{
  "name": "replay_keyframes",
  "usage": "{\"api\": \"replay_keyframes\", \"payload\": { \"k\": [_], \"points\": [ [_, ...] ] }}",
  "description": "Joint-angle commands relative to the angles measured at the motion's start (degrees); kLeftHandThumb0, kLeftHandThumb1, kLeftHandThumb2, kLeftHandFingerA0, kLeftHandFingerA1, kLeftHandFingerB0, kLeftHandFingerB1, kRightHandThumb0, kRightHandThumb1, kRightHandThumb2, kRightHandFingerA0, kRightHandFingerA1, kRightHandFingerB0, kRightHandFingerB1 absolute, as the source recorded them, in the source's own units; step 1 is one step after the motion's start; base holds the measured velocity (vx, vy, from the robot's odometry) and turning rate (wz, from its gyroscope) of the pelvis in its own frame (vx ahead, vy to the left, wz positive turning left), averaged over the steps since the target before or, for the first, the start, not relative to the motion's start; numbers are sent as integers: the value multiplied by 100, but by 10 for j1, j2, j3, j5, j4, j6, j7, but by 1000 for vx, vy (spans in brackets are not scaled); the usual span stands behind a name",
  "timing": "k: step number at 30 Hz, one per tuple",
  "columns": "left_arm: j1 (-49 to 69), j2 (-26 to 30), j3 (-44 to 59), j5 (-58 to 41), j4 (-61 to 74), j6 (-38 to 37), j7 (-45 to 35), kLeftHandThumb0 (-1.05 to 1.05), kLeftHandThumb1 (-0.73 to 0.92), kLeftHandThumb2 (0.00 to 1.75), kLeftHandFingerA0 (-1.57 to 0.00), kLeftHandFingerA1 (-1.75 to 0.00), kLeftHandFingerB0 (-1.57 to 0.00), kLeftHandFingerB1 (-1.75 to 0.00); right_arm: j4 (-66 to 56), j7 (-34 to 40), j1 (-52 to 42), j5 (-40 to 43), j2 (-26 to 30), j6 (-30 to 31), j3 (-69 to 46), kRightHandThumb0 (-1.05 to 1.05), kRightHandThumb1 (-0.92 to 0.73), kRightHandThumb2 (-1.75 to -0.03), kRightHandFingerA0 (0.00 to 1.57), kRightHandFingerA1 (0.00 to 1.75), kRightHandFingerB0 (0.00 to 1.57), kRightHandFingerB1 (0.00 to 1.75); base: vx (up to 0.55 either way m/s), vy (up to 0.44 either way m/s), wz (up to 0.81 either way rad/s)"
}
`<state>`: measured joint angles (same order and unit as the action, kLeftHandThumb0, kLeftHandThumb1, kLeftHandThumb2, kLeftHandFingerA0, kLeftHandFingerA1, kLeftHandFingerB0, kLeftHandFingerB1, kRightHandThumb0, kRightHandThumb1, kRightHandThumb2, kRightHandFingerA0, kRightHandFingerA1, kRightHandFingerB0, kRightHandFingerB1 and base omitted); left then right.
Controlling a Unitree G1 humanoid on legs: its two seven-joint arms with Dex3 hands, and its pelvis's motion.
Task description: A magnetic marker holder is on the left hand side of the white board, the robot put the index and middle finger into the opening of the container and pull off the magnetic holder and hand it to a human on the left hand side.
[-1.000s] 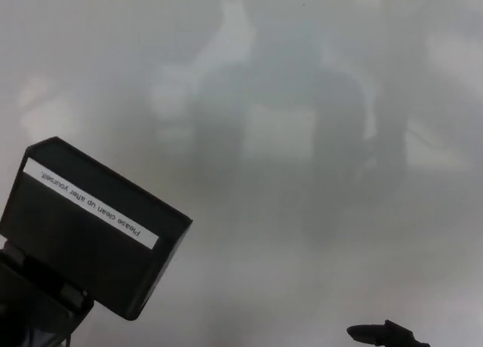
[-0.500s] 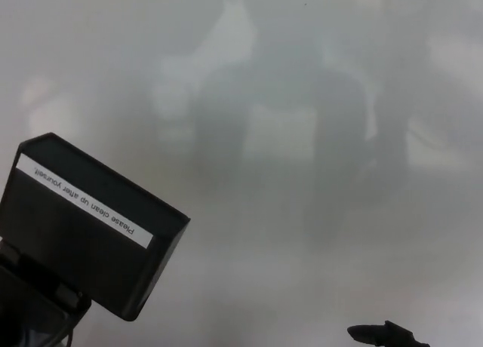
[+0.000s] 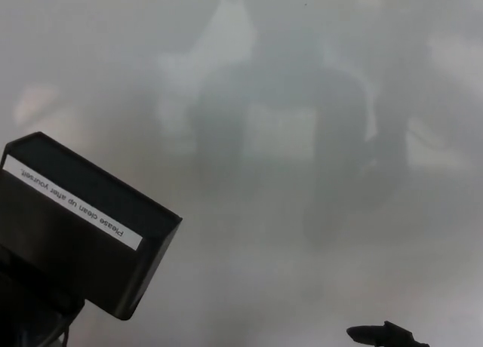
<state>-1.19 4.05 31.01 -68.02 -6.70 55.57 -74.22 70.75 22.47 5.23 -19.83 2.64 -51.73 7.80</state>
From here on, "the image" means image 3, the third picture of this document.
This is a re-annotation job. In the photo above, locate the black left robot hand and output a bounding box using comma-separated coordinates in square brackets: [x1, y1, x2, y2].
[0, 264, 87, 347]

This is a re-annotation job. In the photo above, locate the white whiteboard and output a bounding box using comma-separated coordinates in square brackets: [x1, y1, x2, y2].
[0, 0, 483, 347]

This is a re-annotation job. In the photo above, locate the black magnetic marker holder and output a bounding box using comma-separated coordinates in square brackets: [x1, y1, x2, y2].
[0, 131, 183, 321]

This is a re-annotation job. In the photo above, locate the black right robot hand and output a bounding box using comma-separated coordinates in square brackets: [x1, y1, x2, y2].
[346, 320, 431, 347]

